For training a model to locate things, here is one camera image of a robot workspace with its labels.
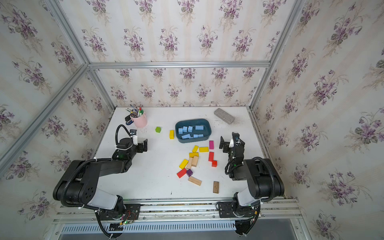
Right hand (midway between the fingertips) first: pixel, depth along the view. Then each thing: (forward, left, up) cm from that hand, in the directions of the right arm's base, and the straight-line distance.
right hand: (233, 137), depth 90 cm
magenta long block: (+1, +13, -10) cm, 16 cm away
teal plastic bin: (+17, +26, -7) cm, 32 cm away
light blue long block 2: (+7, +20, -8) cm, 23 cm away
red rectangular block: (-19, +31, -10) cm, 38 cm away
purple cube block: (-19, +27, -8) cm, 34 cm away
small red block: (-13, +12, -8) cm, 20 cm away
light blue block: (+6, +30, -9) cm, 32 cm away
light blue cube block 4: (+7, +24, -8) cm, 26 cm away
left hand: (-1, +60, -3) cm, 60 cm away
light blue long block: (+14, +21, -9) cm, 27 cm away
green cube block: (+11, +50, -8) cm, 52 cm away
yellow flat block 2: (-3, +24, -10) cm, 26 cm away
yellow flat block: (-7, +25, -10) cm, 28 cm away
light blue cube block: (+10, +34, -8) cm, 37 cm away
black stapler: (+18, +73, -6) cm, 75 cm away
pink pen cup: (+16, +63, -5) cm, 65 cm away
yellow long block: (-13, +31, -10) cm, 35 cm away
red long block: (-9, +14, -9) cm, 19 cm away
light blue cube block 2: (+12, +31, -8) cm, 34 cm away
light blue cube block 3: (+12, +28, -8) cm, 31 cm away
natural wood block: (-13, +25, -7) cm, 29 cm away
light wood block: (-24, +24, -9) cm, 35 cm away
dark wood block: (-27, +12, -9) cm, 30 cm away
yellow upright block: (+7, +40, -8) cm, 42 cm away
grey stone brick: (+24, +3, -7) cm, 25 cm away
